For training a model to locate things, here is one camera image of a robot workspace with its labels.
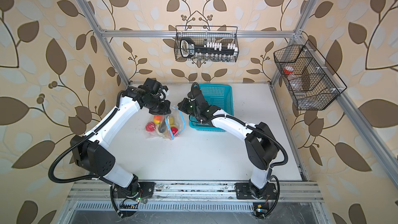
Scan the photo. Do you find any red toy tomato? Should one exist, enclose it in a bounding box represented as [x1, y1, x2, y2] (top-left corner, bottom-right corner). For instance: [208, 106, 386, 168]
[145, 122, 157, 132]
[171, 127, 178, 136]

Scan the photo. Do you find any clear zip top bag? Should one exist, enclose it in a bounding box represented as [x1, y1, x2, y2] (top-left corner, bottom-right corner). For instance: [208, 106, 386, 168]
[144, 106, 186, 140]

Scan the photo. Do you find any dark toy eggplant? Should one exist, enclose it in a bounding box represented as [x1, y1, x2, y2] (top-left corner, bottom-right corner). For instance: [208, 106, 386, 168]
[158, 121, 167, 133]

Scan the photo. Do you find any yellow toy potato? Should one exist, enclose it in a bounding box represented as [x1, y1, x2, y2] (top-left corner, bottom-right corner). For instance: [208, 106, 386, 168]
[168, 116, 175, 125]

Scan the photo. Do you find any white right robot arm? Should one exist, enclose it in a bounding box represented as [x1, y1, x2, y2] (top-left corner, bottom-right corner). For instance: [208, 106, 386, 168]
[177, 83, 288, 199]

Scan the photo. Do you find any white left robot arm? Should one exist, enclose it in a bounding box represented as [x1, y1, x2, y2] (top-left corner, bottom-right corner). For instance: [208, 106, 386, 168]
[48, 78, 171, 191]

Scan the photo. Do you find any teal plastic basket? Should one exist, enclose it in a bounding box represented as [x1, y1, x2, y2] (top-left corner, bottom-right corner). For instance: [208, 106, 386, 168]
[189, 84, 234, 132]

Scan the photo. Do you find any red capped clear bottle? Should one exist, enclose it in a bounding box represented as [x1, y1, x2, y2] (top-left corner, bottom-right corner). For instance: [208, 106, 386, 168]
[284, 66, 301, 83]

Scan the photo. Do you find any back black wire basket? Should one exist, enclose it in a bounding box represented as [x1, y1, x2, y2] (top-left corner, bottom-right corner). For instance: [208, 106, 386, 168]
[174, 24, 239, 63]

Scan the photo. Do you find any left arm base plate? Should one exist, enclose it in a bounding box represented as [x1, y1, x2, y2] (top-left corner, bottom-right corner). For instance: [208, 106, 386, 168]
[110, 180, 155, 200]

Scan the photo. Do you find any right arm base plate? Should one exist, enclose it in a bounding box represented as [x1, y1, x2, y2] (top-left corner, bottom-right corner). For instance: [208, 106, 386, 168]
[234, 182, 278, 200]

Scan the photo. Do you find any side black wire basket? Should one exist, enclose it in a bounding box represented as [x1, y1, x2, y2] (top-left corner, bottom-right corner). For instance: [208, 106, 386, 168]
[274, 40, 347, 111]

